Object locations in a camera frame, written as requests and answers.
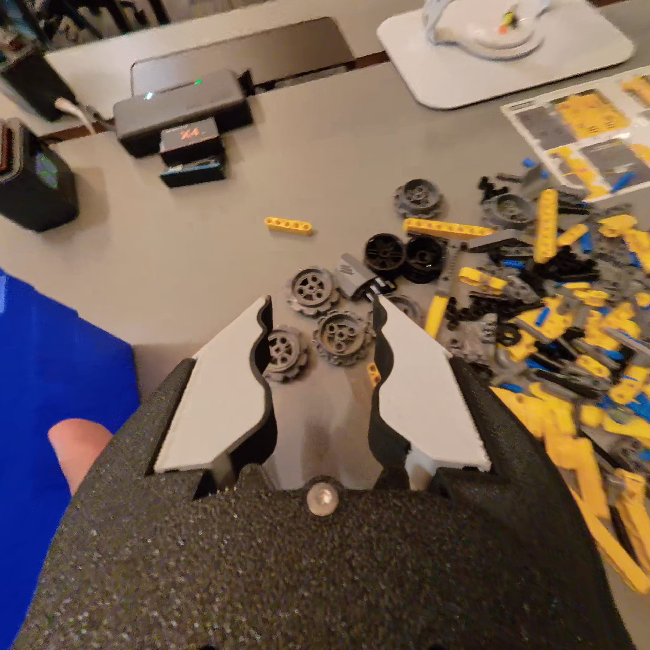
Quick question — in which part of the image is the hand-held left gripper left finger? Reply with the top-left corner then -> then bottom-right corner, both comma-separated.
153,296 -> 278,492

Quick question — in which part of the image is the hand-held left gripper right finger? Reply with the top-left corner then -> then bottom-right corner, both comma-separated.
369,294 -> 492,491

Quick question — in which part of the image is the person's left hand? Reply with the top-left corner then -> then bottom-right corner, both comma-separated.
48,419 -> 113,496

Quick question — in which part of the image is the grey sprocket wheel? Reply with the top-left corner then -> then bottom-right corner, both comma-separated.
287,267 -> 340,318
388,295 -> 425,328
261,325 -> 309,383
393,179 -> 443,219
314,311 -> 376,366

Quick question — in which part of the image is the black wheel rim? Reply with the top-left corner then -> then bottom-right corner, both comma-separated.
363,234 -> 407,273
405,236 -> 448,284

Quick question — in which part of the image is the pile of yellow building pieces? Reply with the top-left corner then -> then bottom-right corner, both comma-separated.
424,173 -> 650,595

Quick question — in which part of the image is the short yellow beam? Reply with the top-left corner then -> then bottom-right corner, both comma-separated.
264,217 -> 314,237

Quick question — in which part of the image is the small black box blue edge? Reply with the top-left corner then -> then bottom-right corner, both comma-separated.
161,156 -> 226,189

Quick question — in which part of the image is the small black box orange print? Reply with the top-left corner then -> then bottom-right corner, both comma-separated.
160,118 -> 224,166

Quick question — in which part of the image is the black charger box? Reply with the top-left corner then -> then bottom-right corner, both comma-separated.
0,119 -> 79,233

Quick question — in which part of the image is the black power bank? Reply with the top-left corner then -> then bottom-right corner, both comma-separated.
113,70 -> 253,158

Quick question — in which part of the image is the building instruction sheet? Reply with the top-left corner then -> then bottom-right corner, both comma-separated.
500,66 -> 650,204

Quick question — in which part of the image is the white cable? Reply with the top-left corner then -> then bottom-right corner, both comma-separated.
55,96 -> 98,135

